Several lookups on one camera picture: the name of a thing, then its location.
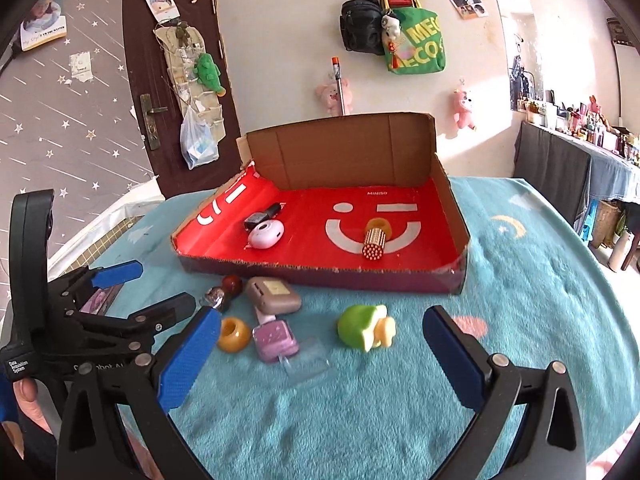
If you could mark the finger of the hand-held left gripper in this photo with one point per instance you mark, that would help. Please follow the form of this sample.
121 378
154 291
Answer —
165 310
117 274

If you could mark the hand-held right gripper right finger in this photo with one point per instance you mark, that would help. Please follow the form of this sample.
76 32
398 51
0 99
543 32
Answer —
455 360

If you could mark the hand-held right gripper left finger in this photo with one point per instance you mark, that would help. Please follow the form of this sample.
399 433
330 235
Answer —
190 355

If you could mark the glitter nail polish red cap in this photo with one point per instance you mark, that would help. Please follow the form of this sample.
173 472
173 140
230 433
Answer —
220 294

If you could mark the pink nail polish bottle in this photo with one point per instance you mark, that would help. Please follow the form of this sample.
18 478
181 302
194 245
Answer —
275 342

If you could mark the clear plastic cup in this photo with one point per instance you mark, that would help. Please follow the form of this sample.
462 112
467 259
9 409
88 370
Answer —
310 360

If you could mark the pink round device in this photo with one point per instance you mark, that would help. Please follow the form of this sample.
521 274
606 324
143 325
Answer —
267 234

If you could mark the black nail polish bottle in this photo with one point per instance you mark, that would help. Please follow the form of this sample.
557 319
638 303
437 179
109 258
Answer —
257 221

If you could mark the gold studded block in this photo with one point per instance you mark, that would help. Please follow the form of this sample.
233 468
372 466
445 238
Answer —
374 247

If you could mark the cardboard box with red lining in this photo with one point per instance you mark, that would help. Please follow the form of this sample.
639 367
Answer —
310 210

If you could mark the person's left hand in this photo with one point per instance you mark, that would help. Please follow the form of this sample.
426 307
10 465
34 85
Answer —
27 400

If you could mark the teal fleece blanket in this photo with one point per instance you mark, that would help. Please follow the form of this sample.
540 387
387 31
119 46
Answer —
325 420

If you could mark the hanging clear plastic bag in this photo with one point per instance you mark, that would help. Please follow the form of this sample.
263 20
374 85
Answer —
197 145

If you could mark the woven basket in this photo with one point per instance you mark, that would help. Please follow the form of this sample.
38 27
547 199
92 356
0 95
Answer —
606 222

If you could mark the cloth-covered side table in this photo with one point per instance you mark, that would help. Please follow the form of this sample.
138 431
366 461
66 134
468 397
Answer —
550 170

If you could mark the dark brown door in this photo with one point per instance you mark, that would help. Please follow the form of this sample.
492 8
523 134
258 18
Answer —
145 60

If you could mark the green plush toy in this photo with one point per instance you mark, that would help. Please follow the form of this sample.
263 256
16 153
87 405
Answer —
207 72

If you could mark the clear pocket door organizer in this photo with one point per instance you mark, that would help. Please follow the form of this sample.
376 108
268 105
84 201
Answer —
175 50

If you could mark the pink plush toy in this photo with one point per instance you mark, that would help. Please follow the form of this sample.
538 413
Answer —
464 107
327 97

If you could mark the row of bottles and trinkets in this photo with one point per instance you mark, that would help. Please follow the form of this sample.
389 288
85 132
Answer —
585 120

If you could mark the photo card on door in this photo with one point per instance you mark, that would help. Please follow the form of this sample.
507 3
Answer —
160 0

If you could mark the giant pencil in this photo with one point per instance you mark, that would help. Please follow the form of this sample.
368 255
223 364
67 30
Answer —
337 85

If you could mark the green tote bag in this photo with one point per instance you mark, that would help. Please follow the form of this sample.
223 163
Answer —
420 45

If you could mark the black backpack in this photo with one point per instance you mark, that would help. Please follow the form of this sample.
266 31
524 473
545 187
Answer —
360 25

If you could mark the white wall socket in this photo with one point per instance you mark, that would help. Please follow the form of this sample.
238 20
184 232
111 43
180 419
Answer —
81 66

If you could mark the large portrait wall poster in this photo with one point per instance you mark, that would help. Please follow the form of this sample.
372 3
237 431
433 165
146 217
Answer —
42 20

